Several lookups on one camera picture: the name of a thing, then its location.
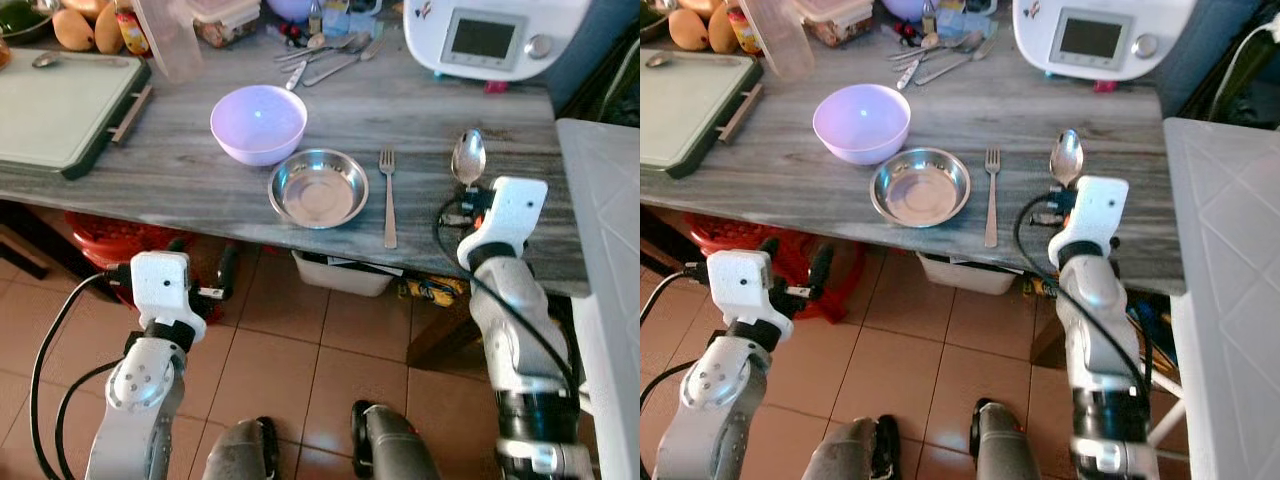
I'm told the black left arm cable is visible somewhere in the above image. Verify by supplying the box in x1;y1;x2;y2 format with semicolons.
29;270;134;480
640;267;711;323

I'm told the lilac plastic bowl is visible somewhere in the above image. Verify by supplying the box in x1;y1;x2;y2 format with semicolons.
812;84;912;166
210;85;308;167

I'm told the white plastic cabinet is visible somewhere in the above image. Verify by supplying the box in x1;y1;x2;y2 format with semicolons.
1162;117;1280;480
555;118;641;480

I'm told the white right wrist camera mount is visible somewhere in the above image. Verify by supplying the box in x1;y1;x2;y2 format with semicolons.
1047;176;1130;267
457;177;549;269

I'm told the white kitchen appliance with screen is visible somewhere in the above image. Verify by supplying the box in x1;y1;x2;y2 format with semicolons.
403;0;593;84
1012;0;1199;82

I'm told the steel table fork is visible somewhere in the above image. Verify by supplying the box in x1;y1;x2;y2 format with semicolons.
984;148;1002;249
379;149;398;250

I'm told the grey right robot leg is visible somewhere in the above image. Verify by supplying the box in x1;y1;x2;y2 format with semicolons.
968;398;1041;480
350;400;442;480

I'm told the shallow stainless steel dish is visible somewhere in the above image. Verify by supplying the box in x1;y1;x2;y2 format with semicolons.
870;148;971;229
268;149;369;230

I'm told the red plastic basket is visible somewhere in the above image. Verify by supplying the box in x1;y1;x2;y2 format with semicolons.
683;212;839;323
64;210;229;323

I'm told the white plastic tub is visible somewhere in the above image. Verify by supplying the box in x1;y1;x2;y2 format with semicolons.
292;250;394;298
916;251;1019;297

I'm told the large steel spoon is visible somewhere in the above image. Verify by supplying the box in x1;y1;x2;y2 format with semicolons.
1050;129;1085;188
452;129;488;189

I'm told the blue chair back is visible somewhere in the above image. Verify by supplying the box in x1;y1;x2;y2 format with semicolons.
1155;0;1265;117
545;0;641;117

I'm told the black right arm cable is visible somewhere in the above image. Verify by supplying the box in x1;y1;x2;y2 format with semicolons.
1014;193;1153;401
432;194;583;401

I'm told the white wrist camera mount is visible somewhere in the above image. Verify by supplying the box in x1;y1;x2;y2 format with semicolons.
457;177;549;269
1047;176;1130;267
706;250;787;327
131;251;208;327

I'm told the white power cable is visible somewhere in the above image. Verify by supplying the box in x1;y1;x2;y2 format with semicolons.
1205;18;1280;121

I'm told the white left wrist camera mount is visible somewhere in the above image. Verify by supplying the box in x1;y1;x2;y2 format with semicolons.
131;251;208;327
706;250;787;327

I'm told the yellow mango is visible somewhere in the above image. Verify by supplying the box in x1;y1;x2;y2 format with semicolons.
668;8;711;52
94;3;125;55
52;8;97;53
708;3;739;55

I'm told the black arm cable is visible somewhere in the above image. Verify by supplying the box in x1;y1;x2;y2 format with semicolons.
29;270;134;480
1014;193;1153;401
432;194;583;401
640;267;711;323

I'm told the steel spoon in cutlery pile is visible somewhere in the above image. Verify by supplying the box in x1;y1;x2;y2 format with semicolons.
888;32;976;63
276;32;361;65

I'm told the bottle with red label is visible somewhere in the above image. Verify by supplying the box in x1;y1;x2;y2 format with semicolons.
728;0;763;56
115;0;152;58

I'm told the grey left robot leg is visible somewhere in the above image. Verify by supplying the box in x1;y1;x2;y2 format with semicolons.
203;417;282;480
802;415;901;480

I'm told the grey robot leg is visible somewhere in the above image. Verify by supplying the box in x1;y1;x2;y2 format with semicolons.
802;415;901;480
203;417;282;480
350;400;442;480
968;398;1041;480

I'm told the pale green cutting board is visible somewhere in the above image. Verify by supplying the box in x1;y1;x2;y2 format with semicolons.
640;50;765;181
0;50;155;181

